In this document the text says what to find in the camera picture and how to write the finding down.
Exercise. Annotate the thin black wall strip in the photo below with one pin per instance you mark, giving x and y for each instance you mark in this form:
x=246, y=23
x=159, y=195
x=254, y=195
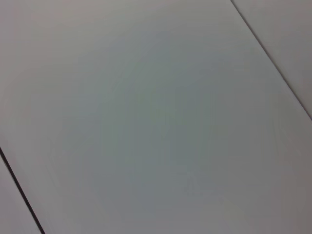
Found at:
x=22, y=190

